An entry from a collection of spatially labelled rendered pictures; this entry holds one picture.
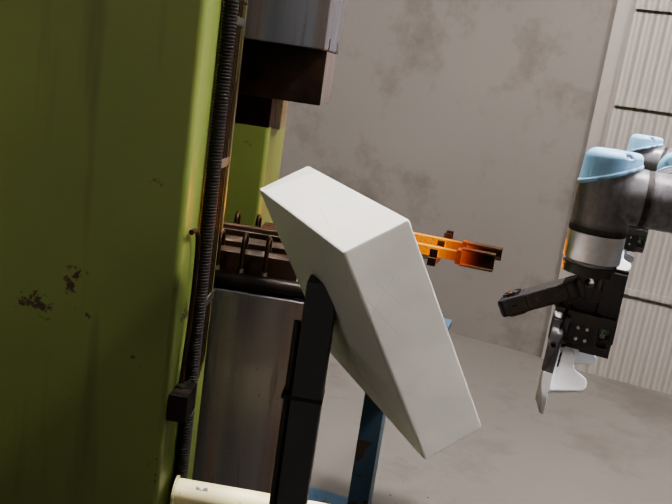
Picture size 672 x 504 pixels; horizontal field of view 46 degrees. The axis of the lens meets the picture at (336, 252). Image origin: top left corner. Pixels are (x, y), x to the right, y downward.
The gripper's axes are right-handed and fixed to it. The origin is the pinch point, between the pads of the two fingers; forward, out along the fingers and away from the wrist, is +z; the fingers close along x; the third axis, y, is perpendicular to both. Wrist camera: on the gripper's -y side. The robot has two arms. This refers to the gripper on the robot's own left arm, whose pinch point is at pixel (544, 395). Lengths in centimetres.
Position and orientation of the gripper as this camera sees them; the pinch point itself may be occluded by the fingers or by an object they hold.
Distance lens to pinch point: 117.4
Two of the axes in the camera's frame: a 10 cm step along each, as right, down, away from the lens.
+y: 9.0, 2.2, -3.7
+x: 4.0, -1.5, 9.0
